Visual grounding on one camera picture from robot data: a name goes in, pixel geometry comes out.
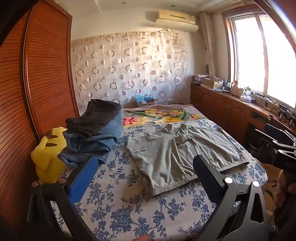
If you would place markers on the colourful flower blanket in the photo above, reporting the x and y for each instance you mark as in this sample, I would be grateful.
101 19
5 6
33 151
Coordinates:
148 117

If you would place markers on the green-capped bottle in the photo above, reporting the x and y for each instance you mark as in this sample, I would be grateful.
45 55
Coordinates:
248 90

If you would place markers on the grey pants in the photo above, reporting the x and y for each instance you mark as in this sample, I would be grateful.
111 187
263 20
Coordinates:
175 150

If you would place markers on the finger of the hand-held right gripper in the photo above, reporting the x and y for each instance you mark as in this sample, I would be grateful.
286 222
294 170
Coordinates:
282 134
266 139

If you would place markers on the dark bottle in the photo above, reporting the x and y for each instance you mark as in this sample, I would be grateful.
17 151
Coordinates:
224 84

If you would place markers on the open cardboard box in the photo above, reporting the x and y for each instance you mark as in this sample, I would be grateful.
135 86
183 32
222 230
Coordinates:
210 83

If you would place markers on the bed with blue floral sheet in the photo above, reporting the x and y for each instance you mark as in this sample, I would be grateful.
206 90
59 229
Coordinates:
120 204

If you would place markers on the circle-patterned sheer curtain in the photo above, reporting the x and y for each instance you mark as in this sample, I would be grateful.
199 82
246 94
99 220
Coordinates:
129 69

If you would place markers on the white tissue pack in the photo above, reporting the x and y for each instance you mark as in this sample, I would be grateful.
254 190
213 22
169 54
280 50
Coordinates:
246 98

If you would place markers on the window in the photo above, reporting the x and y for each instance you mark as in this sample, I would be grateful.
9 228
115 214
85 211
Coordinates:
249 58

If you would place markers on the white air deflector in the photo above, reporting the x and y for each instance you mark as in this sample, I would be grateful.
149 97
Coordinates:
180 25

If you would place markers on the beige jug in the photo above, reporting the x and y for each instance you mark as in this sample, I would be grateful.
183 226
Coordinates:
235 89

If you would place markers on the yellow plush toy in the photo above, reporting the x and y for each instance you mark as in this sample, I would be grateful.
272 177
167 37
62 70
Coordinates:
48 160

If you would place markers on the pile of papers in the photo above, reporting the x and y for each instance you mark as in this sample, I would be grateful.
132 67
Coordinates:
199 77

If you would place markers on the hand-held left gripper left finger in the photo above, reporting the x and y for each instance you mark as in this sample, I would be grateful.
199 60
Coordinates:
82 178

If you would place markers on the black pants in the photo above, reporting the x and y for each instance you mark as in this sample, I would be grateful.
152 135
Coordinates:
97 115

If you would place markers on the cardboard box with blue cloth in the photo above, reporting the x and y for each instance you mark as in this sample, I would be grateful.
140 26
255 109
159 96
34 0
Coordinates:
144 100

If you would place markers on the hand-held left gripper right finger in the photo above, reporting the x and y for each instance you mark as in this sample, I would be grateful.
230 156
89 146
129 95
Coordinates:
205 176

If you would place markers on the blue jeans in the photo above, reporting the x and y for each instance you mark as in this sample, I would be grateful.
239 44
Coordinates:
97 141

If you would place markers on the white window curtain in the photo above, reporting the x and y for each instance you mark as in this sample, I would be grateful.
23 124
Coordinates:
208 46

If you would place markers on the wall air conditioner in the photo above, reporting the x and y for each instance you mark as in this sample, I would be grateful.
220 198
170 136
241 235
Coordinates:
175 15

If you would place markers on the person's dark clothing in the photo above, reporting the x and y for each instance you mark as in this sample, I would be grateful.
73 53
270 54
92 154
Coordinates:
284 215

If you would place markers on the person's left hand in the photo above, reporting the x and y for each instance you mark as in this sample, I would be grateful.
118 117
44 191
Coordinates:
143 238

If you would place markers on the long wooden cabinet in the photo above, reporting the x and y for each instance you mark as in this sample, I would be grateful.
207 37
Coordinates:
219 104

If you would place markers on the person's right hand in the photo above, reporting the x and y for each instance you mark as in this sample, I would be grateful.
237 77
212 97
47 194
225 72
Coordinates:
288 184

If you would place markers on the wooden slatted wardrobe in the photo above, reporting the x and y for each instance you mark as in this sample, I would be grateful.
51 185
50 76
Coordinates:
46 69

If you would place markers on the small oval mirror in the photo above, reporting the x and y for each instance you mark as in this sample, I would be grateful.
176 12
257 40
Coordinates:
207 68

